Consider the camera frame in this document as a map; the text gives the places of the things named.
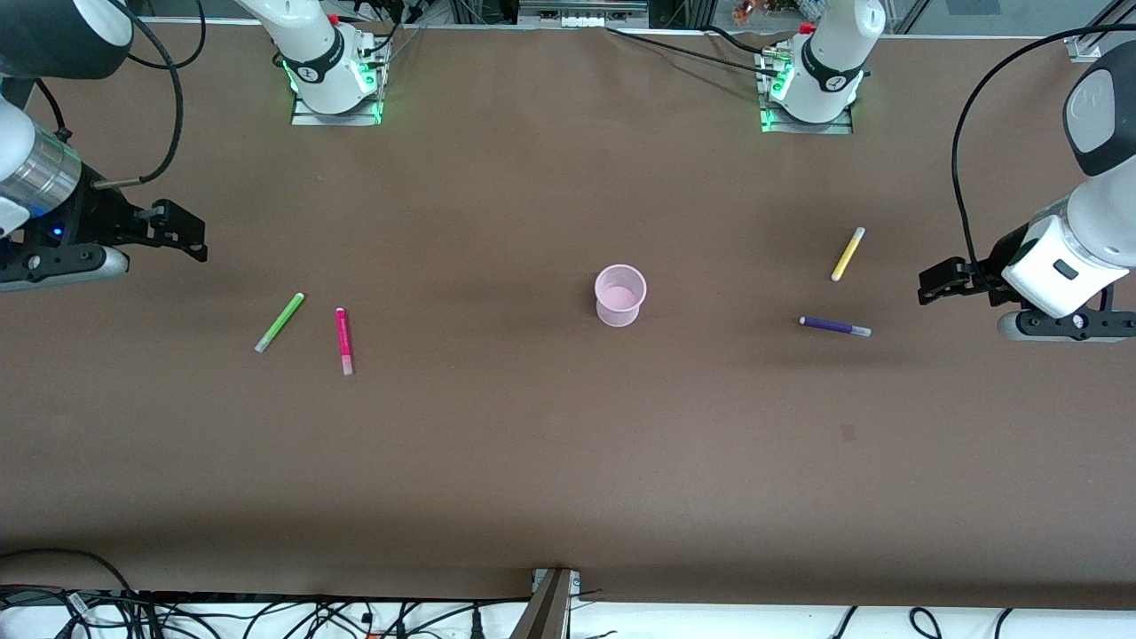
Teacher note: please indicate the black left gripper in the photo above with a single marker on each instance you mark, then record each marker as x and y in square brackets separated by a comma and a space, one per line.
[985, 274]

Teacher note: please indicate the yellow marker pen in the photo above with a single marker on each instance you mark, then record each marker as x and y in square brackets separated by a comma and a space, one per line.
[848, 255]

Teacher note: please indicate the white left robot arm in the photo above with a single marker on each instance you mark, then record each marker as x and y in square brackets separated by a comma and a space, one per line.
[834, 62]

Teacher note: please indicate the small orange object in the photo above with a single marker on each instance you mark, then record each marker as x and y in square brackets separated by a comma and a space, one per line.
[744, 11]

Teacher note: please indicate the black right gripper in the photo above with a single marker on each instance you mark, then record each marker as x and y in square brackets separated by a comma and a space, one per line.
[99, 219]

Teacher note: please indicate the brown table cover sheet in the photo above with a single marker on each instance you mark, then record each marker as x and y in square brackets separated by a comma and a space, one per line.
[568, 444]

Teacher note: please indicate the aluminium frame with sockets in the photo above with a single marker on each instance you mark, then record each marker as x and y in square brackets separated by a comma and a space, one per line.
[581, 18]

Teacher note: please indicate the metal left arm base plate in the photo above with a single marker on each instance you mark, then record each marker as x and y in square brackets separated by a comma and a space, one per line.
[799, 129]

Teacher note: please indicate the pink marker pen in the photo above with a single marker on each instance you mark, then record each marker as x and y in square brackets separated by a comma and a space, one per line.
[343, 337]

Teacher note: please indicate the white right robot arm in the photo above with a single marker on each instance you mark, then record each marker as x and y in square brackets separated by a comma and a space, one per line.
[311, 53]

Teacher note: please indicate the metal table edge bracket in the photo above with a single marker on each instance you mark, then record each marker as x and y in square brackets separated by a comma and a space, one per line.
[548, 612]

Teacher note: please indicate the purple marker pen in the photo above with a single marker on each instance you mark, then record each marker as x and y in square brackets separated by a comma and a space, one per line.
[834, 326]

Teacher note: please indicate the pink cup pen holder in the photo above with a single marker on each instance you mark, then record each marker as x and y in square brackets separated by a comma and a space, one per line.
[621, 316]

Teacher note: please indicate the green marker pen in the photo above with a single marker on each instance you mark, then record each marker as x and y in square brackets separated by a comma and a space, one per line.
[280, 322]

